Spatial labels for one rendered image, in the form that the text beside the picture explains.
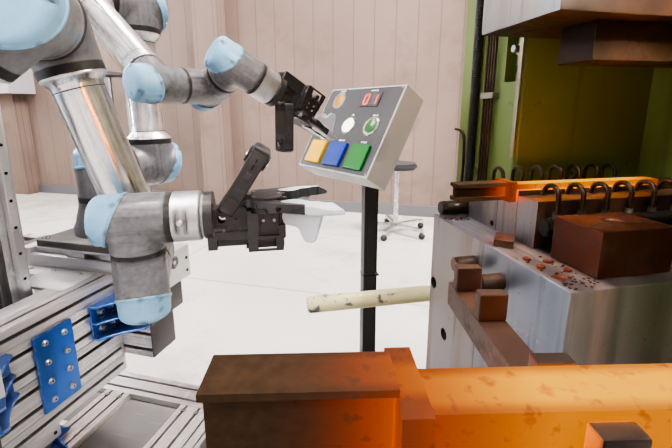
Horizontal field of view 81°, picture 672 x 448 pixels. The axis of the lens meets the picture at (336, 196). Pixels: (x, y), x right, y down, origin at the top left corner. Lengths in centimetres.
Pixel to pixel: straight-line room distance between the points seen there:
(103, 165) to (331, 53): 387
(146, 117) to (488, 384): 110
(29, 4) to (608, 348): 80
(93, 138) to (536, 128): 87
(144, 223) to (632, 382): 54
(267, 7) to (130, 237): 429
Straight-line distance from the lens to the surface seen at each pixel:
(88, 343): 115
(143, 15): 121
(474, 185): 69
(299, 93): 95
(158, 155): 119
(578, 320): 59
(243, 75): 87
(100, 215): 61
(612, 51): 80
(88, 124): 72
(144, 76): 85
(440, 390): 20
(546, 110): 101
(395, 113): 107
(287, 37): 463
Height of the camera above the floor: 113
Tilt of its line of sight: 12 degrees down
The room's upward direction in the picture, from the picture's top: straight up
